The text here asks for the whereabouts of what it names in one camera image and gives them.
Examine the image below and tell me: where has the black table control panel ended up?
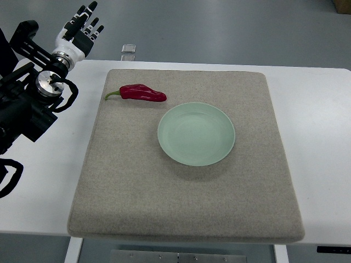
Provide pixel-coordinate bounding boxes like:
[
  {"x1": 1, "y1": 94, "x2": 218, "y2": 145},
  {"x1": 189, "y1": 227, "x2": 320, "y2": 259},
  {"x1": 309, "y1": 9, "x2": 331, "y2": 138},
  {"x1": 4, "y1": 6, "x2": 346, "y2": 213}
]
[{"x1": 316, "y1": 246, "x2": 351, "y2": 254}]

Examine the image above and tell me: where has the red chili pepper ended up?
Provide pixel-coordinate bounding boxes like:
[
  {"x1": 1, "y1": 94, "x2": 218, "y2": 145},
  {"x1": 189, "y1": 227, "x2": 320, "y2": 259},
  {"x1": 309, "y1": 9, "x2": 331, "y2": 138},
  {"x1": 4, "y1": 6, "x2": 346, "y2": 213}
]
[{"x1": 104, "y1": 84, "x2": 167, "y2": 102}]

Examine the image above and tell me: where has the white left table leg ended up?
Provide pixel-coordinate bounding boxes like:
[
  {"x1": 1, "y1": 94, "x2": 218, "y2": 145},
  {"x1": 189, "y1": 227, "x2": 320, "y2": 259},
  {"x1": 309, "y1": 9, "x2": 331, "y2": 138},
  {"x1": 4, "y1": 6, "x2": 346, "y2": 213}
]
[{"x1": 64, "y1": 237, "x2": 83, "y2": 263}]

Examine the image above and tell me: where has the black sleeved cable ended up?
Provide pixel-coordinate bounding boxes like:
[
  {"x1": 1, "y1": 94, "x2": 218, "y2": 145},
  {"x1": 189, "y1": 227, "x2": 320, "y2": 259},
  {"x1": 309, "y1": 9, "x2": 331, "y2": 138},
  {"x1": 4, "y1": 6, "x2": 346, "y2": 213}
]
[{"x1": 0, "y1": 158, "x2": 24, "y2": 199}]

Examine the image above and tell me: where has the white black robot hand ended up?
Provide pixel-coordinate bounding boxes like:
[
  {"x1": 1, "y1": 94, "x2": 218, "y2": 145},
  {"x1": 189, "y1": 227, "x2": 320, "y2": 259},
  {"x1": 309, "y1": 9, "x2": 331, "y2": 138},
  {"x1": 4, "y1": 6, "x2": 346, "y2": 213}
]
[{"x1": 53, "y1": 1, "x2": 104, "y2": 64}]

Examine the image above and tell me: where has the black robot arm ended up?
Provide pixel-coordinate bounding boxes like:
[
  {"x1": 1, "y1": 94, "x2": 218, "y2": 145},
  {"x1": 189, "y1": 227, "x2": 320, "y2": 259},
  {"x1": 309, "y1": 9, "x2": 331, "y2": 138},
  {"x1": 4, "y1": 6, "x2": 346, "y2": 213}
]
[{"x1": 1, "y1": 20, "x2": 78, "y2": 154}]

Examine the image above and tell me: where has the light green plate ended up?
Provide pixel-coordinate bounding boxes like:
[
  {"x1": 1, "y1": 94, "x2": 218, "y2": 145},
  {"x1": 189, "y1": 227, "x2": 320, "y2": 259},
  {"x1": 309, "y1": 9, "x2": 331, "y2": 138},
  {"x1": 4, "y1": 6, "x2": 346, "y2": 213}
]
[{"x1": 157, "y1": 102, "x2": 236, "y2": 167}]

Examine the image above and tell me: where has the metal base plate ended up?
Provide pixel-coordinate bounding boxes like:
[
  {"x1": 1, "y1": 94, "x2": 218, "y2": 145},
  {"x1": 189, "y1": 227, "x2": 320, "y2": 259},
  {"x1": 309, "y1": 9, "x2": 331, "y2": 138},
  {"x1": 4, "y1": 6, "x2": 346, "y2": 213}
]
[{"x1": 109, "y1": 250, "x2": 247, "y2": 263}]

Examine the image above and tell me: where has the small clear plastic box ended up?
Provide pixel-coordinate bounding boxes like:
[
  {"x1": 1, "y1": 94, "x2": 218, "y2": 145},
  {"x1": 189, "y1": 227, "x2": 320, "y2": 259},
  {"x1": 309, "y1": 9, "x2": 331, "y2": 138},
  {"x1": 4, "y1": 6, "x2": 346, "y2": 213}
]
[{"x1": 121, "y1": 44, "x2": 136, "y2": 54}]

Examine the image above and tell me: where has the white table leg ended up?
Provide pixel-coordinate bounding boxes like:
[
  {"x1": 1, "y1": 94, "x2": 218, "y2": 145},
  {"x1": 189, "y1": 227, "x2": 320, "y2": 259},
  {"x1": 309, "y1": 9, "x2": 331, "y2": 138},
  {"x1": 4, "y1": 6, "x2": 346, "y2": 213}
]
[
  {"x1": 64, "y1": 237, "x2": 83, "y2": 263},
  {"x1": 274, "y1": 244, "x2": 289, "y2": 263}
]

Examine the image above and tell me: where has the white right table leg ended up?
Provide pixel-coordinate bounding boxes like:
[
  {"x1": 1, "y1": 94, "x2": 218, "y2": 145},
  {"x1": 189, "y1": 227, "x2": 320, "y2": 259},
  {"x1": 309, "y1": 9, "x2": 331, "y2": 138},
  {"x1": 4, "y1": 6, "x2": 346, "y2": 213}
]
[{"x1": 274, "y1": 244, "x2": 289, "y2": 263}]

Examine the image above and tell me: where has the cardboard box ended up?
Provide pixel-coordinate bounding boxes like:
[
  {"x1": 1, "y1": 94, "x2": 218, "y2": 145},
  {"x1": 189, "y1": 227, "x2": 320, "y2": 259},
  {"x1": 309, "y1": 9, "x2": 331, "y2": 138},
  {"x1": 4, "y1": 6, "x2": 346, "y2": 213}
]
[{"x1": 333, "y1": 0, "x2": 351, "y2": 14}]

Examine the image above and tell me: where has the beige felt mat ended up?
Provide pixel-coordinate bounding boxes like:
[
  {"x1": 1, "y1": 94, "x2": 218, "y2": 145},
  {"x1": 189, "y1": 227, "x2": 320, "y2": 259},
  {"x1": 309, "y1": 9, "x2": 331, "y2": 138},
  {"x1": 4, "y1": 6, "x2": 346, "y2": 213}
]
[{"x1": 66, "y1": 68, "x2": 305, "y2": 244}]

